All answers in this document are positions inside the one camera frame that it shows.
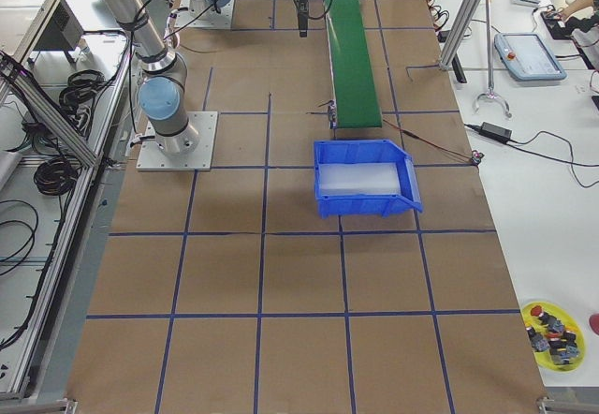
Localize pile of spare buttons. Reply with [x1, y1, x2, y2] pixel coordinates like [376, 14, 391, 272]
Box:
[524, 305, 582, 367]

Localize person hand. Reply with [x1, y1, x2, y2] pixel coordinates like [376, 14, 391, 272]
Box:
[557, 0, 587, 21]

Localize green conveyor belt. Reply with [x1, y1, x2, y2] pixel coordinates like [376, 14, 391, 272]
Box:
[326, 0, 383, 129]

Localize blue bin right side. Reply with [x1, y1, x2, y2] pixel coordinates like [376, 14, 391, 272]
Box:
[314, 140, 423, 218]

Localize silver reacher grabber tool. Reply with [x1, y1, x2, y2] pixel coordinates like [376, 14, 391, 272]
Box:
[474, 0, 512, 119]

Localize teach pendant tablet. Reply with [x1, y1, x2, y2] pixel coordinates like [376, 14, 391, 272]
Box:
[493, 33, 567, 81]

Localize black power adapter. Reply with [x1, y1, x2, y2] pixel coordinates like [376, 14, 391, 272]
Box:
[479, 122, 512, 144]

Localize brown paper table cover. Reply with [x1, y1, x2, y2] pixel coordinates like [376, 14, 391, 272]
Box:
[66, 0, 544, 413]

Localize yellow plate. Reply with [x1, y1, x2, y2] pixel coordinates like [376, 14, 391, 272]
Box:
[519, 299, 588, 372]

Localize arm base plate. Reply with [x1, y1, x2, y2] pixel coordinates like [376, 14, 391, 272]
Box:
[136, 111, 218, 171]
[183, 0, 235, 30]

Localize aluminium frame post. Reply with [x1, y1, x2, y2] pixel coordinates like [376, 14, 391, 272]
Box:
[439, 0, 480, 70]

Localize coiled black cables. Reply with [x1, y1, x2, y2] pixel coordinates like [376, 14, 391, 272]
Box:
[33, 155, 78, 197]

